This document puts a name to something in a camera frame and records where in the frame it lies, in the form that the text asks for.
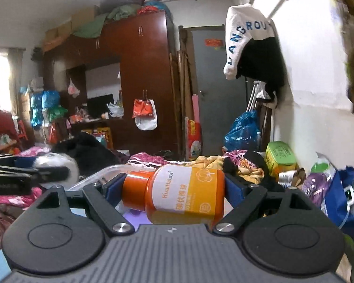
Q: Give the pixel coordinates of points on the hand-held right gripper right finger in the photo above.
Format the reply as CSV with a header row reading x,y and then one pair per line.
x,y
233,188

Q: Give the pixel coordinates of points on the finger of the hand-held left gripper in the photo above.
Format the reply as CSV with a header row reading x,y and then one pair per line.
x,y
47,172
17,161

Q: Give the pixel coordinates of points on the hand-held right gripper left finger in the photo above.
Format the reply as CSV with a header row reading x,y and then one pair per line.
x,y
112,190

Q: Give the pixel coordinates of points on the white soft bundle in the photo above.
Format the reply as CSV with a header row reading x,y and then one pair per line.
x,y
59,163

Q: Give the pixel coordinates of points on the clear plastic basket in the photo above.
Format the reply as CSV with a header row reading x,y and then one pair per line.
x,y
106,171

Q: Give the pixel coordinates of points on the purple tissue pack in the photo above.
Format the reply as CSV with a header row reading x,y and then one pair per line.
x,y
129,216

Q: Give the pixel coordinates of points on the orange bottle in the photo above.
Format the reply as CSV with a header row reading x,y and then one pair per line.
x,y
183,191

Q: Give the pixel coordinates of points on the pink floral blanket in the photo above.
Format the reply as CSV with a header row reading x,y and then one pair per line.
x,y
32,151

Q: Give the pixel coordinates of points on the yellow patterned garment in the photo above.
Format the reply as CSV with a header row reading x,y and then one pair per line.
x,y
212,162

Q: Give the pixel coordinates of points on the magenta patterned cloth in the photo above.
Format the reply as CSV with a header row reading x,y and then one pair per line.
x,y
236,154

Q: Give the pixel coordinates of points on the maroon striped garment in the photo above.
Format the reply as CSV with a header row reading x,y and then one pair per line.
x,y
144,159

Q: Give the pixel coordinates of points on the black coat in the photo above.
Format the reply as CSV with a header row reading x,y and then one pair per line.
x,y
88,150

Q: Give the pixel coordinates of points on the plastic water bottle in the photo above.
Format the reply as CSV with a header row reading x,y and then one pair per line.
x,y
258,140

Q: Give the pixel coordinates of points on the yellow box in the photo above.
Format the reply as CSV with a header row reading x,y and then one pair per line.
x,y
104,135

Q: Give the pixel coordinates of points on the green box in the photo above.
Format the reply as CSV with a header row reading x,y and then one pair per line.
x,y
280,154

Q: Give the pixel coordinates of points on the large blue plastic bag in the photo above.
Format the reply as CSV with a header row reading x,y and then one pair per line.
x,y
242,129

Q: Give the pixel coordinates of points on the green plastic bag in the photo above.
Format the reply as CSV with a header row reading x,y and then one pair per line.
x,y
57,112

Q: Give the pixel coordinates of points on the red and white sack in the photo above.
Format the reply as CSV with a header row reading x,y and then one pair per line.
x,y
194,140

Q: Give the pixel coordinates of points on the white plastic bag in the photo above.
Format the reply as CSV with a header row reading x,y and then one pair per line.
x,y
73,88
115,110

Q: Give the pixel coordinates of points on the purple packet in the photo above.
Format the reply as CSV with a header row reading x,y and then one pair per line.
x,y
314,182

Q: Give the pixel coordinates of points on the red and white hanging bag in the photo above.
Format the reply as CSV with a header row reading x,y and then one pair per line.
x,y
144,112

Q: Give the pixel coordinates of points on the black monitor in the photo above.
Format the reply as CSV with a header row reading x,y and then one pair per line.
x,y
100,106

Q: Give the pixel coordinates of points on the pink roll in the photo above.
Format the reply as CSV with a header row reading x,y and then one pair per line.
x,y
196,109

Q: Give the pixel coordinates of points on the curtain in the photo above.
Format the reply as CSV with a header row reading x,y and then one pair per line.
x,y
14,73

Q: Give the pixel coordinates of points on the grey door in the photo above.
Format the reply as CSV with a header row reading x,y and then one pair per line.
x,y
218,94

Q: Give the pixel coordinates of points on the metal folding stand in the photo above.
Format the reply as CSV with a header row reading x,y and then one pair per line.
x,y
253,94

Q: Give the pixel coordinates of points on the wooden sticks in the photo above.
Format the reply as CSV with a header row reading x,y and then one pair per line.
x,y
183,94

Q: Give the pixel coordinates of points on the blue shopping bag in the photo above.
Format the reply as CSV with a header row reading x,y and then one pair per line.
x,y
342,194

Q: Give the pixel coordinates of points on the dark wooden wardrobe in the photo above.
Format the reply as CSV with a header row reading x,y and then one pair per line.
x,y
141,79

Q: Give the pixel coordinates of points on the black hanging garment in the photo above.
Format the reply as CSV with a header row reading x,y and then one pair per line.
x,y
262,62

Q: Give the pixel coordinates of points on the cardboard box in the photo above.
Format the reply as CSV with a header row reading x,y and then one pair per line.
x,y
85,16
64,28
50,34

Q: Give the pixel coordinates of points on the green and brown bag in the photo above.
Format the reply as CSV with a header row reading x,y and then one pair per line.
x,y
352,253

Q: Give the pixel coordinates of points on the white printed garment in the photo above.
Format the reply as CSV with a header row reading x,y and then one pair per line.
x,y
242,41

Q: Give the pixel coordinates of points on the grey green cloth bundle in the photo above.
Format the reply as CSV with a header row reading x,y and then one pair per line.
x,y
124,10

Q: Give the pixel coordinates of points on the red and blue bundle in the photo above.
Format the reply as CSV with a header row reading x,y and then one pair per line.
x,y
153,7

